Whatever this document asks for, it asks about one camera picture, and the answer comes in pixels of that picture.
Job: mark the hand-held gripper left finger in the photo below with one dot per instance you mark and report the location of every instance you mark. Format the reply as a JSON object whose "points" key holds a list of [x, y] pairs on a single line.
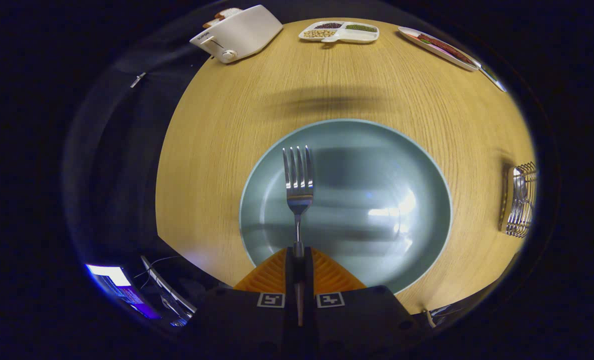
{"points": [[290, 270]]}

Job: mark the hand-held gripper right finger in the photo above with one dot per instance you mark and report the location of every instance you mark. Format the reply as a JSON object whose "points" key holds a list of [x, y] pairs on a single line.
{"points": [[309, 270]]}

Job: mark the silver fork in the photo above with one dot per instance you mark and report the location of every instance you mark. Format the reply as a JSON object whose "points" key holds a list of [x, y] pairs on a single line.
{"points": [[299, 195]]}

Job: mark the silver spoon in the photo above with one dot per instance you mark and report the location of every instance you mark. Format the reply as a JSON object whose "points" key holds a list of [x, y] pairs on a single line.
{"points": [[519, 182]]}

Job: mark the light green plate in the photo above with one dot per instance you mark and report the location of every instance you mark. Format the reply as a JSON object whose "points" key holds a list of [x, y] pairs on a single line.
{"points": [[367, 210]]}

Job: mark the lit computer screen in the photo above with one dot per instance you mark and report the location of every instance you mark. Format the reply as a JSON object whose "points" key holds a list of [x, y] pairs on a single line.
{"points": [[122, 290]]}

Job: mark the black backdrop cloth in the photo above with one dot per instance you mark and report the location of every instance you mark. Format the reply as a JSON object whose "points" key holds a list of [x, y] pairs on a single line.
{"points": [[117, 160]]}

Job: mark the perforated metal drain tray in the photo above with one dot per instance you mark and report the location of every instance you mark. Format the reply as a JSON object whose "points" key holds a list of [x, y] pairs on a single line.
{"points": [[519, 215]]}

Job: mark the white divided bean dish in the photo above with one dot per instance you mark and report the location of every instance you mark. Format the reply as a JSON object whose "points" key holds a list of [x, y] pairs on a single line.
{"points": [[347, 35]]}

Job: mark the white toaster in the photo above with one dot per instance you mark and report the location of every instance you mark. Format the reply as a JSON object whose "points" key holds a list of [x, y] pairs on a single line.
{"points": [[242, 32]]}

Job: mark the silver cloth clip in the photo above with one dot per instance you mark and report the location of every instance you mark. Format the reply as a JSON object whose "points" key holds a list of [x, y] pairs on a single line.
{"points": [[137, 80]]}

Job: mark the white plate with meat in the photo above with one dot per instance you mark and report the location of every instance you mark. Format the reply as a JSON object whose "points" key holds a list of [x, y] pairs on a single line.
{"points": [[442, 48]]}

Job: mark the toast slices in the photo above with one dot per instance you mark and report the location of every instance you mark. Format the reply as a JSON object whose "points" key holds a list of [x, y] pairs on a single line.
{"points": [[224, 14]]}

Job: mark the white square coaster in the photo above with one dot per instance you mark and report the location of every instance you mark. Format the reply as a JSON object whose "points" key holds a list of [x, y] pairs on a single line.
{"points": [[494, 80]]}

